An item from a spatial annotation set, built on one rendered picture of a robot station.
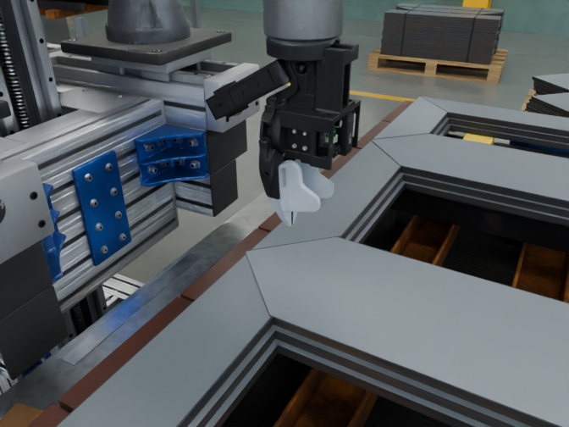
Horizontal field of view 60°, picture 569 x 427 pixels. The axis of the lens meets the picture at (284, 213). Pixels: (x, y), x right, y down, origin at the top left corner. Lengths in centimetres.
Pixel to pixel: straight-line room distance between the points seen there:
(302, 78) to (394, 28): 455
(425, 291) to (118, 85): 67
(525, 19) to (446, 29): 279
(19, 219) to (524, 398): 53
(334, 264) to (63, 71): 70
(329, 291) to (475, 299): 16
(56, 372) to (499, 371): 57
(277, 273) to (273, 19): 29
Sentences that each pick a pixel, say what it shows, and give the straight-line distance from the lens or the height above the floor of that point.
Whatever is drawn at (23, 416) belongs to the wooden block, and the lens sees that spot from 68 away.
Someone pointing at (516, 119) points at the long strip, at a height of 85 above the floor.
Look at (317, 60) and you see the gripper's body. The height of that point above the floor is 111.
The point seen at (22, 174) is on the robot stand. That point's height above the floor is 99.
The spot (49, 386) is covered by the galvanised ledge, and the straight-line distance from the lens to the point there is 77.
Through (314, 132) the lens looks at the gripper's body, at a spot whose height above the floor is 104.
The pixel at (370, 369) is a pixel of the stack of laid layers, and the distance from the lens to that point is 52.
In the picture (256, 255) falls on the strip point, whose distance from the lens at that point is 64.
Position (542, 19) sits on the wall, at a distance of 763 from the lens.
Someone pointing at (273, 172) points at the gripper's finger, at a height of 99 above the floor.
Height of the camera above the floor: 122
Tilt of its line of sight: 30 degrees down
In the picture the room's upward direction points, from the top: straight up
